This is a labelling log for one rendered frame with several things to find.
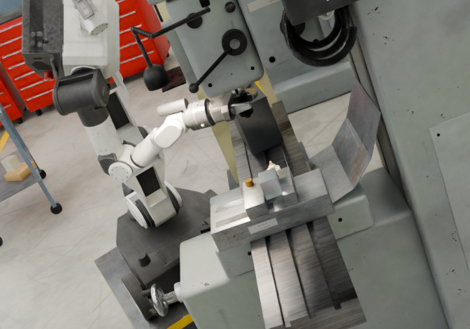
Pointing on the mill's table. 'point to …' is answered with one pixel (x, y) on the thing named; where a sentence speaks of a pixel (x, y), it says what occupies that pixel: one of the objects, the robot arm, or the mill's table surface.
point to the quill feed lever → (235, 39)
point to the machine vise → (221, 233)
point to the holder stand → (259, 123)
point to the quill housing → (215, 38)
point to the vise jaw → (254, 200)
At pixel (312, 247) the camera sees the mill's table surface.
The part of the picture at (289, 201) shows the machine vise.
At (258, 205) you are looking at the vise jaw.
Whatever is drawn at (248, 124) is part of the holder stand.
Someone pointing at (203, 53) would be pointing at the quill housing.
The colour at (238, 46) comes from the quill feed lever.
